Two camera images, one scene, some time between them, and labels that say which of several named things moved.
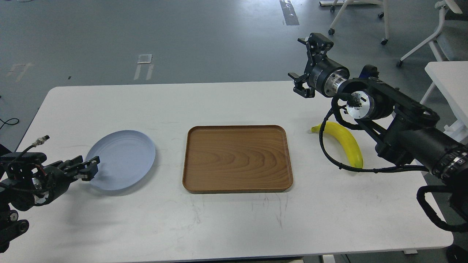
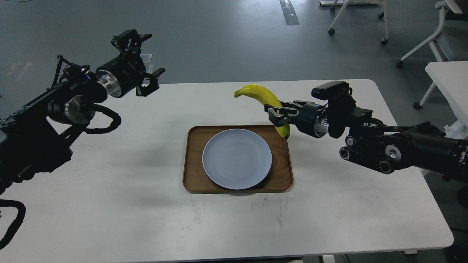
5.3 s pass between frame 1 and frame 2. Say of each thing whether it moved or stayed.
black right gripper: moved
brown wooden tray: stayed
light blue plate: moved
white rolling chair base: stayed
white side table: stayed
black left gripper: moved
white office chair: stayed
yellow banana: moved
